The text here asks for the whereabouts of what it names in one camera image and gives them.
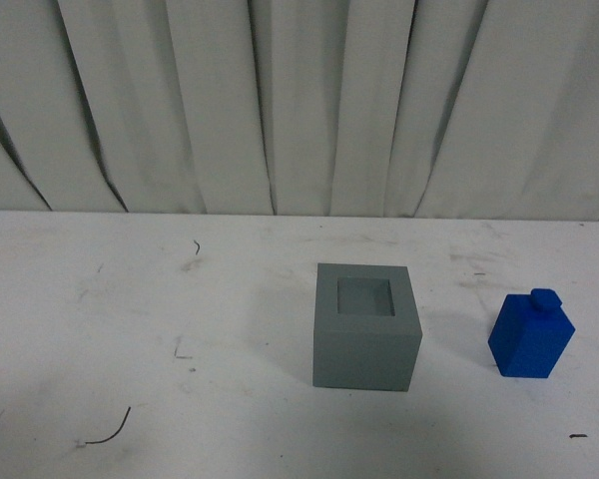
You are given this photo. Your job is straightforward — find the white pleated curtain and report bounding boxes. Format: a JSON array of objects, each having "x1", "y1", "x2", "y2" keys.
[{"x1": 0, "y1": 1, "x2": 599, "y2": 221}]

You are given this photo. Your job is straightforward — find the gray square base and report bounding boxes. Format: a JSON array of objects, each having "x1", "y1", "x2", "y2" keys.
[{"x1": 312, "y1": 263, "x2": 422, "y2": 391}]

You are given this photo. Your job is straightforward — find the blue block with knob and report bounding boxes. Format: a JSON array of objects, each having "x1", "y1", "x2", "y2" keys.
[{"x1": 488, "y1": 288, "x2": 575, "y2": 379}]

